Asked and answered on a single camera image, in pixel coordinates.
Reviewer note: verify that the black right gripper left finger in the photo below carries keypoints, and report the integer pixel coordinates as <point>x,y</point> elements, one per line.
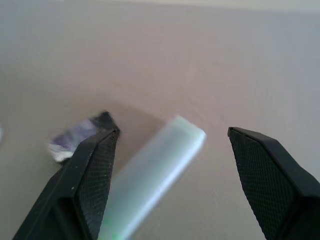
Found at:
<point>85,180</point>

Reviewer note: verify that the small purple foil wrapper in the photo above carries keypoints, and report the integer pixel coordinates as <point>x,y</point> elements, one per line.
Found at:
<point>77,136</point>

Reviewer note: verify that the white marker with green print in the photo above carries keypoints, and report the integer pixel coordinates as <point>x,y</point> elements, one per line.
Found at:
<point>155,177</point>

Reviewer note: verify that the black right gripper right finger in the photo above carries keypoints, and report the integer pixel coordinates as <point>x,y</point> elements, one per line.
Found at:
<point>272,172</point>

